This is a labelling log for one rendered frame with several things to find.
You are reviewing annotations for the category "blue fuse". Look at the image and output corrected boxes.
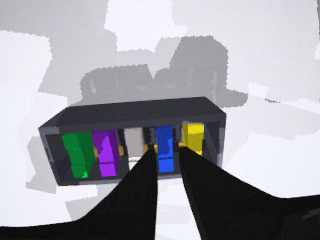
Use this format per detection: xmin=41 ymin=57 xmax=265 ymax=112
xmin=156 ymin=125 xmax=175 ymax=172

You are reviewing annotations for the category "yellow fuse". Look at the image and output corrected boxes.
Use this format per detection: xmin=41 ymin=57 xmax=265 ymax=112
xmin=183 ymin=123 xmax=203 ymax=157

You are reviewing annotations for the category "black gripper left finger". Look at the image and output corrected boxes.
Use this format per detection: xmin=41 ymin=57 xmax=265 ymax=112
xmin=0 ymin=149 xmax=159 ymax=240

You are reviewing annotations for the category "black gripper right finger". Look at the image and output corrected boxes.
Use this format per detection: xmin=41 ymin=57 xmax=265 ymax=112
xmin=179 ymin=147 xmax=320 ymax=240

